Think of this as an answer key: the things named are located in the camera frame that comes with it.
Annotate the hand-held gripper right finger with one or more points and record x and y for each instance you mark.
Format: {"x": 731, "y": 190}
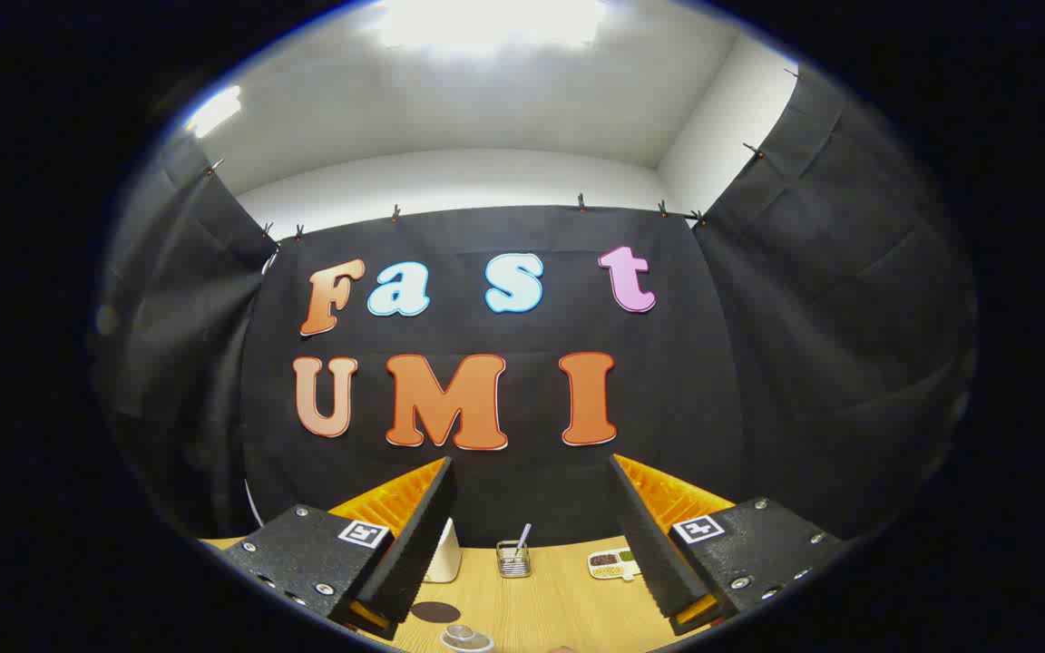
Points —
{"x": 640, "y": 535}

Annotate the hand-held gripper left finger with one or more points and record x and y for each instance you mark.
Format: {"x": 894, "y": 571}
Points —
{"x": 427, "y": 526}

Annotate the dark brown round coaster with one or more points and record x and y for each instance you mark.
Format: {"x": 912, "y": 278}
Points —
{"x": 434, "y": 611}

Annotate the clear juice bottle white label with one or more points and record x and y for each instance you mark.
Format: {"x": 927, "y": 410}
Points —
{"x": 466, "y": 640}

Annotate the cream white dispenser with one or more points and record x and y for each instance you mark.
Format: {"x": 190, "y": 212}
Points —
{"x": 445, "y": 558}

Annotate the white divided dish with beans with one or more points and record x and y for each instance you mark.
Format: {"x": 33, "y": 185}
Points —
{"x": 611, "y": 564}

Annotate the striped straw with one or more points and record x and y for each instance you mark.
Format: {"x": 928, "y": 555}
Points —
{"x": 522, "y": 537}

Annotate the wooden table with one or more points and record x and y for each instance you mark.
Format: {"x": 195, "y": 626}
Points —
{"x": 559, "y": 599}

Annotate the large ceiling light panel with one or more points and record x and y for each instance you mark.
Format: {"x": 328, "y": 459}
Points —
{"x": 486, "y": 23}

